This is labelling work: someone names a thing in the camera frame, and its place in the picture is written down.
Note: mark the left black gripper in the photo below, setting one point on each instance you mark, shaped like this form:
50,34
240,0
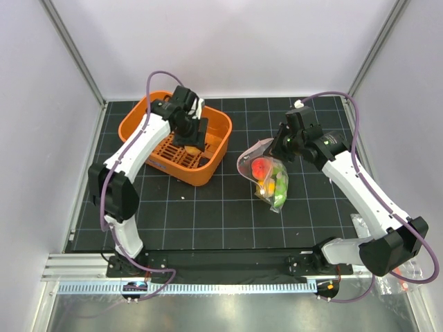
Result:
197,139

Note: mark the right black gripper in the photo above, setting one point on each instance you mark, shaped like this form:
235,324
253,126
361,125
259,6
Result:
275,147

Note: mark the peach toy fruit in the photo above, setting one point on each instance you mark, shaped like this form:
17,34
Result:
260,168

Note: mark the pink dotted zip bag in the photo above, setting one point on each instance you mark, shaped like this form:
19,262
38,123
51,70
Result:
244,167

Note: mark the small green toy vegetable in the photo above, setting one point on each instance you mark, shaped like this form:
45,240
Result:
279,173

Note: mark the long green toy vegetable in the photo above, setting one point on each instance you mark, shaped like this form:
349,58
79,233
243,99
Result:
280,193

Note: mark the orange plastic basket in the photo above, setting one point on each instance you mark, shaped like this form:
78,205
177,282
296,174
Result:
188,166

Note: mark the yellow orange toy fruit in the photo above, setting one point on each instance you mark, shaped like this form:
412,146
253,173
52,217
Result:
266,188

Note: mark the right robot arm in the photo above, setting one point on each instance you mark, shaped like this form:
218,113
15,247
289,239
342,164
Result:
393,234

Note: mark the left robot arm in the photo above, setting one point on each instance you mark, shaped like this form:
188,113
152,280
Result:
111,183

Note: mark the black base bar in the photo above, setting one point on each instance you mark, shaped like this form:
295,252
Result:
229,266

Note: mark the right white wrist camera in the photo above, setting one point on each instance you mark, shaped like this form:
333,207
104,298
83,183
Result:
298,104

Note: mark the white slotted cable duct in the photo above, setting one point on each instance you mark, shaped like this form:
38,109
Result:
141,288

